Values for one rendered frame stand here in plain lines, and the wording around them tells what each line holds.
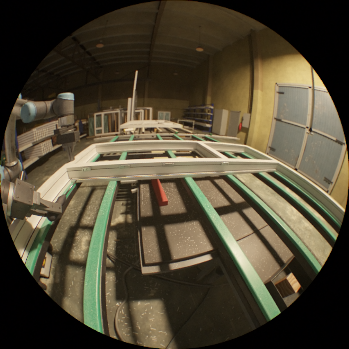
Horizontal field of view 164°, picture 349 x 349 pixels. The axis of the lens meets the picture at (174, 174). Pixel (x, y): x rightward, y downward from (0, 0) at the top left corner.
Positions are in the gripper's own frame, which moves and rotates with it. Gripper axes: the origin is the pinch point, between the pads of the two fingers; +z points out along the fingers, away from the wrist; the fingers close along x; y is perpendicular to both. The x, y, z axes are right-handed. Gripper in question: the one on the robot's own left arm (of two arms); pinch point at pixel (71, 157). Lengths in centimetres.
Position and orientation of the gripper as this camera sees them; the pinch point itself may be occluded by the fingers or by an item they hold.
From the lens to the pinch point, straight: 73.9
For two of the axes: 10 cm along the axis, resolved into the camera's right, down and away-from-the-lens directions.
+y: -2.2, -4.6, 8.6
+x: -9.7, 0.5, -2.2
